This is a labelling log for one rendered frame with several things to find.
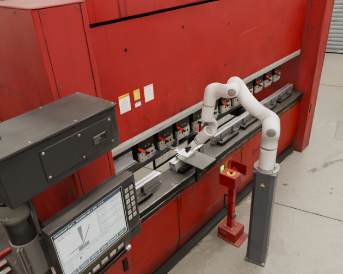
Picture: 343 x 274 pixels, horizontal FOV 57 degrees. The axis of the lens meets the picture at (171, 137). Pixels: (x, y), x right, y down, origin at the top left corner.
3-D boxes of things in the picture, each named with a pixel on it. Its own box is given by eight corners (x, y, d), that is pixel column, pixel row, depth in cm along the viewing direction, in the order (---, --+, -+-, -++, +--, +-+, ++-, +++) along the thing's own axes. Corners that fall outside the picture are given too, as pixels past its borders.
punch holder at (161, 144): (160, 151, 238) (158, 132, 230) (152, 148, 243) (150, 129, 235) (173, 143, 247) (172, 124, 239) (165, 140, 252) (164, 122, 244)
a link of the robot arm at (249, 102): (269, 138, 225) (269, 128, 238) (283, 129, 218) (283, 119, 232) (221, 89, 216) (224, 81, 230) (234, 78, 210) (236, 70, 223)
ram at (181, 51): (95, 166, 196) (67, 33, 156) (87, 162, 201) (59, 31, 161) (300, 54, 383) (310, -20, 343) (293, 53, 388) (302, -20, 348)
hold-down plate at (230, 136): (221, 145, 297) (221, 143, 296) (216, 144, 300) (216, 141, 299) (238, 133, 316) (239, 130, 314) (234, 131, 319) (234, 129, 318)
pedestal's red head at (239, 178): (234, 190, 273) (235, 173, 264) (218, 183, 282) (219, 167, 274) (246, 179, 286) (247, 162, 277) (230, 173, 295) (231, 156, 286)
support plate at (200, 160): (202, 170, 246) (202, 169, 245) (177, 159, 262) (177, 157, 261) (215, 160, 257) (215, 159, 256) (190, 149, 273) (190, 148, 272)
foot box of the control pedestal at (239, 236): (238, 248, 301) (239, 238, 295) (216, 235, 316) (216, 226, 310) (249, 235, 314) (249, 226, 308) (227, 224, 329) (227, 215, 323)
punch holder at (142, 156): (140, 163, 225) (138, 143, 217) (132, 159, 230) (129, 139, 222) (155, 154, 235) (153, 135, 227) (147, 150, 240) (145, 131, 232)
